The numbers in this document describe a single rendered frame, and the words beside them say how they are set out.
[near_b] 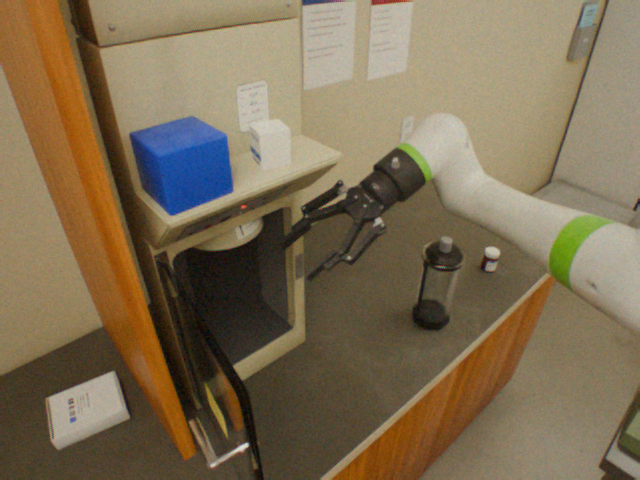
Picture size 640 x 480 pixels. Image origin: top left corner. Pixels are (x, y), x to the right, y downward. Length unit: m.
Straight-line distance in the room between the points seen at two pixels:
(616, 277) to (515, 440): 1.68
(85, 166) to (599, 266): 0.64
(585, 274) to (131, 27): 0.67
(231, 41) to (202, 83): 0.08
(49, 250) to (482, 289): 1.19
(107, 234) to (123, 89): 0.19
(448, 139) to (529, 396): 1.76
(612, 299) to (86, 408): 1.01
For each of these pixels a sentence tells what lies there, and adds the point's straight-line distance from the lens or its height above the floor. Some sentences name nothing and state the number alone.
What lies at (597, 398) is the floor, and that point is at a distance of 2.57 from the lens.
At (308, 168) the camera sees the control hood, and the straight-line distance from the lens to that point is 0.69.
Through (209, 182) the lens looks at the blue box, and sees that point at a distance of 0.60.
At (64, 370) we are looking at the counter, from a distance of 1.26.
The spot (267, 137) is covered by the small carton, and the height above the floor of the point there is 1.56.
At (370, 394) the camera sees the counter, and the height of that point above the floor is 0.94.
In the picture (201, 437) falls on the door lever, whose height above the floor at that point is 1.21.
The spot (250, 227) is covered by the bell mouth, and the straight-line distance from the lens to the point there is 0.86.
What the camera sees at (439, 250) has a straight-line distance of 1.09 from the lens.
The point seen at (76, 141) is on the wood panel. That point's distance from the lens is 0.54.
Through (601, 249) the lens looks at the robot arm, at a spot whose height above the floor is 1.49.
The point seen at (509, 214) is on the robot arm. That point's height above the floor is 1.44.
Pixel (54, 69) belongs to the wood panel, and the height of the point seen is 1.72.
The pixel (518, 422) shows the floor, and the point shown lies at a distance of 2.31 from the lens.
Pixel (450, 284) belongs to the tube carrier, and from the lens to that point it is 1.12.
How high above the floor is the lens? 1.82
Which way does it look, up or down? 36 degrees down
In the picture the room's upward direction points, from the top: straight up
